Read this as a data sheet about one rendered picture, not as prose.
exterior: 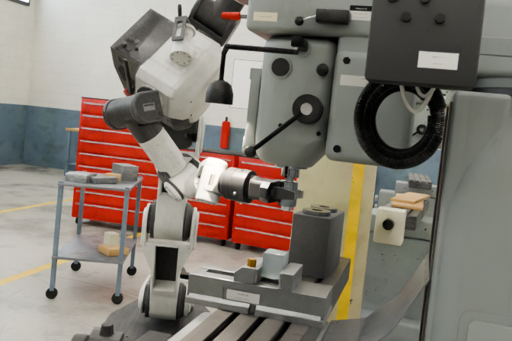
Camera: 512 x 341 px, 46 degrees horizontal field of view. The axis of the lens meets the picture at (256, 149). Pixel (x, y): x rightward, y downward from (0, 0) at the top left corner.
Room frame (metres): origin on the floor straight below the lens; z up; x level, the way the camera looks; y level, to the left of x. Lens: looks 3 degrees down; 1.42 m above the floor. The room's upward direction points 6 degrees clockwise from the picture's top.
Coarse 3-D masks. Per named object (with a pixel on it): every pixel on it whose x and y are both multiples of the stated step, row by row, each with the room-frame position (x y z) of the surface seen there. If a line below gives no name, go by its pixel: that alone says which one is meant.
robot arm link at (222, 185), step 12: (204, 168) 1.64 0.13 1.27; (216, 168) 1.62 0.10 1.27; (228, 168) 1.61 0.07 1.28; (204, 180) 1.62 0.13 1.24; (216, 180) 1.61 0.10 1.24; (228, 180) 1.58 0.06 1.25; (204, 192) 1.61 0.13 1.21; (216, 192) 1.62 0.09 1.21; (228, 192) 1.58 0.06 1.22; (216, 204) 1.63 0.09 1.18
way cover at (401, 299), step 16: (416, 272) 1.57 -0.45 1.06; (416, 288) 1.39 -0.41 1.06; (384, 304) 1.63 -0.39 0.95; (400, 304) 1.46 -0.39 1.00; (336, 320) 1.66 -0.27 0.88; (352, 320) 1.64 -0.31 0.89; (368, 320) 1.59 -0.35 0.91; (384, 320) 1.46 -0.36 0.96; (400, 320) 1.31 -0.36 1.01; (336, 336) 1.52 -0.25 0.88; (352, 336) 1.50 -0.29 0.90; (368, 336) 1.43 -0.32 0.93; (384, 336) 1.32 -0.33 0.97
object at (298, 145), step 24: (288, 48) 1.46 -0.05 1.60; (312, 48) 1.44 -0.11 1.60; (336, 48) 1.45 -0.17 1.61; (264, 72) 1.49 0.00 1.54; (288, 72) 1.46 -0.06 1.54; (312, 72) 1.44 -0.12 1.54; (264, 96) 1.48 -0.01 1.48; (288, 96) 1.46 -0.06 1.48; (264, 120) 1.48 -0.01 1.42; (264, 144) 1.48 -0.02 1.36; (288, 144) 1.46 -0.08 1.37; (312, 144) 1.45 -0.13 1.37
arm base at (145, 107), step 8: (136, 96) 1.74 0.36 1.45; (144, 96) 1.76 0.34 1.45; (152, 96) 1.79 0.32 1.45; (104, 104) 1.83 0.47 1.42; (136, 104) 1.74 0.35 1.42; (144, 104) 1.76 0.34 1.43; (152, 104) 1.79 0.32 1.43; (160, 104) 1.81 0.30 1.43; (104, 112) 1.81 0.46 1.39; (136, 112) 1.73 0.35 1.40; (144, 112) 1.75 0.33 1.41; (152, 112) 1.78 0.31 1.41; (160, 112) 1.80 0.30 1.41; (104, 120) 1.81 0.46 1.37; (136, 120) 1.75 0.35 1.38; (144, 120) 1.75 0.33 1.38; (152, 120) 1.78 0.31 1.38; (160, 120) 1.80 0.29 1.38; (112, 128) 1.83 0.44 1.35
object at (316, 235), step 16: (304, 208) 1.91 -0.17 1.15; (320, 208) 1.95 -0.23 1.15; (336, 208) 1.99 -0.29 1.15; (304, 224) 1.85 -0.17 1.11; (320, 224) 1.83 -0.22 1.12; (336, 224) 1.91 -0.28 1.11; (304, 240) 1.85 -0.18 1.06; (320, 240) 1.83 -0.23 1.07; (336, 240) 1.94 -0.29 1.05; (304, 256) 1.85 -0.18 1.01; (320, 256) 1.83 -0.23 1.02; (336, 256) 1.97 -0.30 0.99; (304, 272) 1.85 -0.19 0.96; (320, 272) 1.83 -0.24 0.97
